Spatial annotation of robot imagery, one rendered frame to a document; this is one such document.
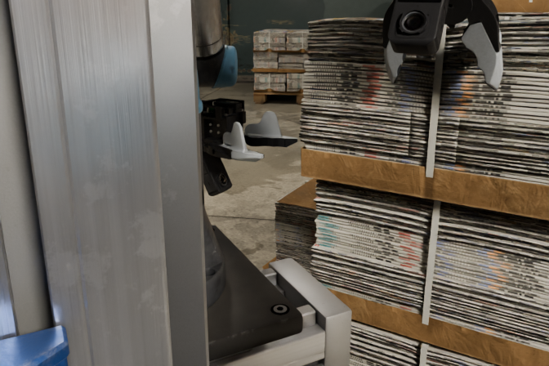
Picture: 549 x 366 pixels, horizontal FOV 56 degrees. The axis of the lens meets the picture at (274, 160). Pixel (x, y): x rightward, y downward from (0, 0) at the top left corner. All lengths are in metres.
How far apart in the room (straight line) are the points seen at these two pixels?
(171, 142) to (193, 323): 0.07
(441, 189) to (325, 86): 0.21
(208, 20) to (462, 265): 0.53
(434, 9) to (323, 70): 0.25
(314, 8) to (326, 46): 7.00
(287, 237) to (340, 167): 0.63
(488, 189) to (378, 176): 0.14
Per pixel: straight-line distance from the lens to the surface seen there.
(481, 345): 0.81
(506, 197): 0.68
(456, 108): 0.67
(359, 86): 0.70
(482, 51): 0.60
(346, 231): 0.80
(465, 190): 0.69
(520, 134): 0.66
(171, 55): 0.16
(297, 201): 1.33
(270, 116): 0.88
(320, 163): 0.74
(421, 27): 0.50
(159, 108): 0.16
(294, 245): 1.34
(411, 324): 0.82
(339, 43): 0.71
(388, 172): 0.71
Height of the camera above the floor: 1.07
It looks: 16 degrees down
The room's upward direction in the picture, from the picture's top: straight up
